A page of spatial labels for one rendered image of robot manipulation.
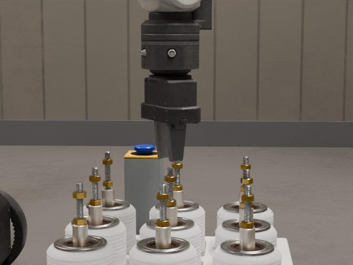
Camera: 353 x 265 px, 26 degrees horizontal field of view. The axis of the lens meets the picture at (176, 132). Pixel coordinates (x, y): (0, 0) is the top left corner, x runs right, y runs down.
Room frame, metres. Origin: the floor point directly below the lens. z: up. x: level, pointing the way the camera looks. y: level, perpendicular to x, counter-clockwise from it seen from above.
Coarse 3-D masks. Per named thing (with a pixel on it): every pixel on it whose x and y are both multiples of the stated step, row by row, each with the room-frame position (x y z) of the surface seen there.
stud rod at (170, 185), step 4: (168, 168) 1.16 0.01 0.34; (172, 168) 1.16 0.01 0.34; (168, 172) 1.16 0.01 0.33; (172, 172) 1.16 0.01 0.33; (168, 176) 1.16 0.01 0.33; (172, 176) 1.16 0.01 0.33; (168, 184) 1.16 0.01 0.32; (172, 184) 1.16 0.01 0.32; (168, 188) 1.16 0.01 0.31; (172, 188) 1.16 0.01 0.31; (172, 192) 1.16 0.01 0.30; (172, 196) 1.16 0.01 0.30; (168, 200) 1.16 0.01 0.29
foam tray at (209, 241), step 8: (136, 240) 1.34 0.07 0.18; (208, 240) 1.32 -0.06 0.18; (280, 240) 1.32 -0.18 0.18; (208, 248) 1.27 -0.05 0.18; (280, 248) 1.27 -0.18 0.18; (288, 248) 1.28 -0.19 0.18; (128, 256) 1.23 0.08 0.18; (208, 256) 1.23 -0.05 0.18; (288, 256) 1.23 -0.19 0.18; (128, 264) 1.22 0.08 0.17; (208, 264) 1.18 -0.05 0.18; (288, 264) 1.18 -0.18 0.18
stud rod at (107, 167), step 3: (105, 153) 1.29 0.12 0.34; (108, 153) 1.29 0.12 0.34; (105, 156) 1.29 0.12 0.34; (108, 156) 1.29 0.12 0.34; (105, 159) 1.29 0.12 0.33; (108, 159) 1.29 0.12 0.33; (105, 165) 1.29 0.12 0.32; (108, 165) 1.29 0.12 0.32; (105, 168) 1.29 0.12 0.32; (108, 168) 1.29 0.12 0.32; (105, 171) 1.29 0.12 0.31; (108, 171) 1.29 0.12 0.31; (105, 174) 1.29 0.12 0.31; (108, 174) 1.29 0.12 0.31; (105, 177) 1.29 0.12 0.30; (108, 177) 1.29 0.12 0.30; (105, 180) 1.29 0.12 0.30; (108, 180) 1.29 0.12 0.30
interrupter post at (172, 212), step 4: (168, 208) 1.15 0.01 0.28; (172, 208) 1.15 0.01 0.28; (176, 208) 1.16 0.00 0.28; (168, 212) 1.15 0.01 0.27; (172, 212) 1.15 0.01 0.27; (176, 212) 1.16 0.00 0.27; (168, 216) 1.15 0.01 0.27; (172, 216) 1.15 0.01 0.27; (176, 216) 1.16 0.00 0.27; (172, 220) 1.15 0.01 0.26; (176, 220) 1.16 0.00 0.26; (172, 224) 1.15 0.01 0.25; (176, 224) 1.16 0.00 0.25
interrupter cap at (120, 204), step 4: (116, 200) 1.32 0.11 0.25; (120, 200) 1.32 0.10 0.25; (124, 200) 1.31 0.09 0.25; (88, 204) 1.29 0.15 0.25; (116, 204) 1.30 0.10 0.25; (120, 204) 1.29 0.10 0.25; (124, 204) 1.29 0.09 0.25; (128, 204) 1.29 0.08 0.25; (104, 208) 1.25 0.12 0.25; (108, 208) 1.25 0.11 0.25; (112, 208) 1.25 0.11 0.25; (116, 208) 1.26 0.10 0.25; (120, 208) 1.26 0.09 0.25; (124, 208) 1.27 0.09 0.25
